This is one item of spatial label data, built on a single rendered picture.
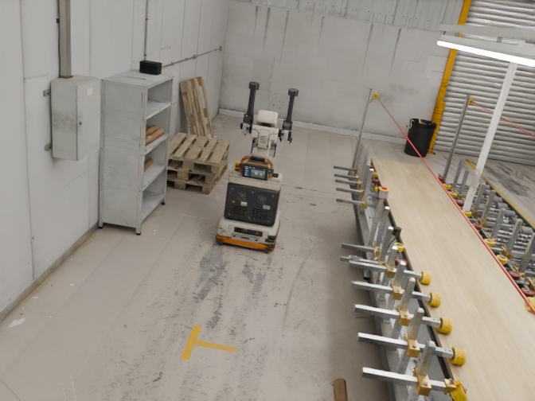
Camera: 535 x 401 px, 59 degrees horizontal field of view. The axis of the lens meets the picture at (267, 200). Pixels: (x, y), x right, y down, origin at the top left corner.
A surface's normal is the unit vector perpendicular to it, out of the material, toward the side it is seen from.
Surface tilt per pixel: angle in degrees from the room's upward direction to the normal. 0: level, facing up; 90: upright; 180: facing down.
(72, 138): 90
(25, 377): 0
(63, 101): 90
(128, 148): 90
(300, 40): 90
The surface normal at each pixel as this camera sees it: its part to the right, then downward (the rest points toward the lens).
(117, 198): -0.10, 0.36
